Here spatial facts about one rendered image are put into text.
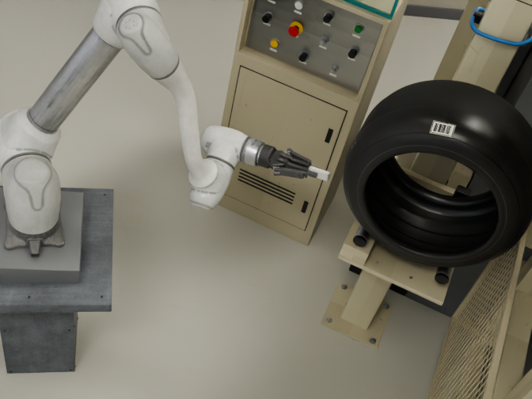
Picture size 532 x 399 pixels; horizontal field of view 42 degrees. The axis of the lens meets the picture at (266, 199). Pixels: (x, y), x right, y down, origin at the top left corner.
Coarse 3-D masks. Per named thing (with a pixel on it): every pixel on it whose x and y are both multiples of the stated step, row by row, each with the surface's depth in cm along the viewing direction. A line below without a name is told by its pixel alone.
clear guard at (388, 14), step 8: (344, 0) 250; (352, 0) 250; (360, 0) 249; (368, 0) 248; (376, 0) 246; (384, 0) 245; (392, 0) 244; (368, 8) 249; (376, 8) 248; (384, 8) 247; (392, 8) 246; (384, 16) 248; (392, 16) 247
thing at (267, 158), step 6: (264, 150) 228; (270, 150) 228; (276, 150) 232; (282, 150) 232; (264, 156) 227; (270, 156) 228; (276, 156) 230; (258, 162) 229; (264, 162) 228; (270, 162) 227; (276, 162) 227; (282, 162) 228
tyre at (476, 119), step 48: (432, 96) 195; (480, 96) 195; (384, 144) 195; (432, 144) 188; (480, 144) 184; (528, 144) 194; (384, 192) 235; (432, 192) 235; (528, 192) 190; (384, 240) 217; (432, 240) 228; (480, 240) 220
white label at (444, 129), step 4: (432, 124) 186; (436, 124) 186; (440, 124) 186; (444, 124) 186; (448, 124) 186; (452, 124) 185; (432, 128) 186; (436, 128) 186; (440, 128) 185; (444, 128) 185; (448, 128) 185; (452, 128) 185; (432, 132) 185; (436, 132) 185; (440, 132) 185; (444, 132) 185; (448, 132) 184; (452, 132) 184; (448, 136) 184; (452, 136) 184
